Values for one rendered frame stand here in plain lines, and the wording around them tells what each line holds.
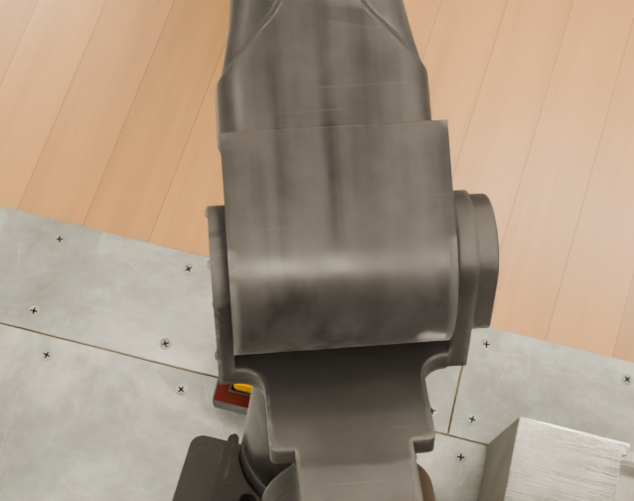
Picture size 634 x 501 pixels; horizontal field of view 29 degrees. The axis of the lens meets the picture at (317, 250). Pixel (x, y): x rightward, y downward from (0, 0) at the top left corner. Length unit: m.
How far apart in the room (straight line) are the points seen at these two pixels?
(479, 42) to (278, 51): 0.49
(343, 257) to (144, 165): 0.45
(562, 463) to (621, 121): 0.26
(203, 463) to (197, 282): 0.27
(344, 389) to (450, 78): 0.46
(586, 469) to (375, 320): 0.33
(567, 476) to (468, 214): 0.32
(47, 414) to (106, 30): 0.25
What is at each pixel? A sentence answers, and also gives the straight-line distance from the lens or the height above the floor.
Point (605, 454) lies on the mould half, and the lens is 0.68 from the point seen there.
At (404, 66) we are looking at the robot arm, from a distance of 0.37.
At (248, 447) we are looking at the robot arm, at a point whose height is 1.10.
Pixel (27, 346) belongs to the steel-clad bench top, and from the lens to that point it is 0.77.
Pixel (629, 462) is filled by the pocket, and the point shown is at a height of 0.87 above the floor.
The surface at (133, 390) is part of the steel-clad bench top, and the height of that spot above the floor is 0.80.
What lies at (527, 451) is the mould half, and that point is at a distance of 0.67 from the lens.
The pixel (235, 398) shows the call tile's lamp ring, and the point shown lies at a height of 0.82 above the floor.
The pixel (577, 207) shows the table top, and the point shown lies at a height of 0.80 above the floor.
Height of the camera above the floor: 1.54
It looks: 72 degrees down
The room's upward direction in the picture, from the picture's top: 9 degrees clockwise
